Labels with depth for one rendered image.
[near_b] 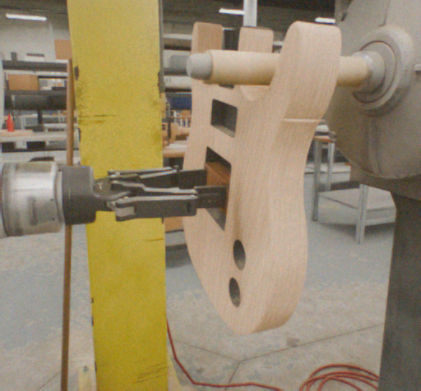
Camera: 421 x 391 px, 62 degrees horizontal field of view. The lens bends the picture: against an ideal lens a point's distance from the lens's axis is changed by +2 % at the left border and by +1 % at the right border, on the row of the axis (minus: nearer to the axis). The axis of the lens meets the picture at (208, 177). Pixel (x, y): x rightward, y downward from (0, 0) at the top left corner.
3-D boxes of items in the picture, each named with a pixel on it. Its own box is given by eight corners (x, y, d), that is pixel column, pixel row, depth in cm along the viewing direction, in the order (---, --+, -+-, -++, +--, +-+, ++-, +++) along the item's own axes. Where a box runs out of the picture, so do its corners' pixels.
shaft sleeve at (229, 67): (371, 63, 38) (358, 91, 40) (353, 52, 40) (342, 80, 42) (215, 57, 32) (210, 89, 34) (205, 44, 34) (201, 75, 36)
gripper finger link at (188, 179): (179, 190, 53) (178, 188, 54) (222, 187, 56) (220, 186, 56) (180, 171, 52) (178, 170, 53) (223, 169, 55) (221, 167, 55)
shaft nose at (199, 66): (213, 59, 33) (209, 84, 34) (205, 50, 34) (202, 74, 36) (192, 58, 32) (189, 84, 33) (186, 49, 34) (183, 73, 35)
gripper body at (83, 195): (65, 210, 49) (132, 205, 52) (62, 238, 42) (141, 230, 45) (61, 158, 47) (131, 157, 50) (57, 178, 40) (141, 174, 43)
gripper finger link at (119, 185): (112, 179, 46) (108, 183, 44) (198, 185, 46) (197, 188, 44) (113, 207, 47) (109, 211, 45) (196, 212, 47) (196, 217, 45)
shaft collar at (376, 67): (393, 60, 38) (373, 99, 41) (366, 45, 41) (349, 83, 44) (378, 60, 37) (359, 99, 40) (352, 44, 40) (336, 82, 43)
